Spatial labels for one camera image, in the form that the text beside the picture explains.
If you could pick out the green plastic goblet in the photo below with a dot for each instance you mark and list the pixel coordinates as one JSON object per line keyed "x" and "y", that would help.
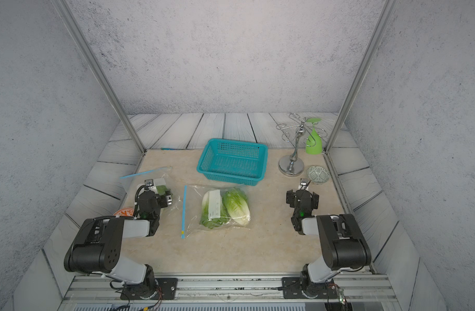
{"x": 314, "y": 140}

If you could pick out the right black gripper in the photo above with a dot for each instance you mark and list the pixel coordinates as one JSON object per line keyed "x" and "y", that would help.
{"x": 292, "y": 198}

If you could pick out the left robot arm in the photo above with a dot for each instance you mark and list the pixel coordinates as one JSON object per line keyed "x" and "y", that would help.
{"x": 96, "y": 248}

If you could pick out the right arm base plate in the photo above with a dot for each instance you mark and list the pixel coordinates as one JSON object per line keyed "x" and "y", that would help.
{"x": 297, "y": 288}

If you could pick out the right aluminium frame post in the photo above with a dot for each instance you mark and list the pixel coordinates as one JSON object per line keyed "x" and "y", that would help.
{"x": 361, "y": 73}

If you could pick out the silver metal cup rack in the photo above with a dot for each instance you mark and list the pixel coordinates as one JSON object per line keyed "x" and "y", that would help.
{"x": 292, "y": 165}

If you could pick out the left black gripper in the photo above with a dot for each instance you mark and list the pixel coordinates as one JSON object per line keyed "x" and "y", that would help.
{"x": 163, "y": 202}

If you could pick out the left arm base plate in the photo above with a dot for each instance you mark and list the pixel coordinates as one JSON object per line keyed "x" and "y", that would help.
{"x": 151, "y": 289}

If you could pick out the chinese cabbage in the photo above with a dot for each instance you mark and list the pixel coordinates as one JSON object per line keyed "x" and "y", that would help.
{"x": 214, "y": 214}
{"x": 162, "y": 189}
{"x": 236, "y": 203}

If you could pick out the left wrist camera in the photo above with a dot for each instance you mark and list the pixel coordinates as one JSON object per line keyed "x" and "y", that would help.
{"x": 149, "y": 185}

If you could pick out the left aluminium frame post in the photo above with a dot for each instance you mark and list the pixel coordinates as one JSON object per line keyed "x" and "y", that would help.
{"x": 78, "y": 37}

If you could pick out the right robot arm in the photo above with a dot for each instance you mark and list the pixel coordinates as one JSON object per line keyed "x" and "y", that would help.
{"x": 343, "y": 247}

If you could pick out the aluminium frame post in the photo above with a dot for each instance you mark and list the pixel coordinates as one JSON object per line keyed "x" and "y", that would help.
{"x": 361, "y": 73}
{"x": 78, "y": 37}

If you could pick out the orange patterned bowl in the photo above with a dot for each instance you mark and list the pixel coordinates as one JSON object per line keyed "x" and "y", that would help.
{"x": 124, "y": 212}

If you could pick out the aluminium front rail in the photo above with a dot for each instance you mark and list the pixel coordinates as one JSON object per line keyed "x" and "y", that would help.
{"x": 351, "y": 288}

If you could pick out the clear zipper bag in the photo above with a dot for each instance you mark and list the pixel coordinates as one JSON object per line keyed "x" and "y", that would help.
{"x": 192, "y": 209}
{"x": 160, "y": 175}

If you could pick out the teal plastic basket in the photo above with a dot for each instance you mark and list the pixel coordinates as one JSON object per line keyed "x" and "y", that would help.
{"x": 234, "y": 161}

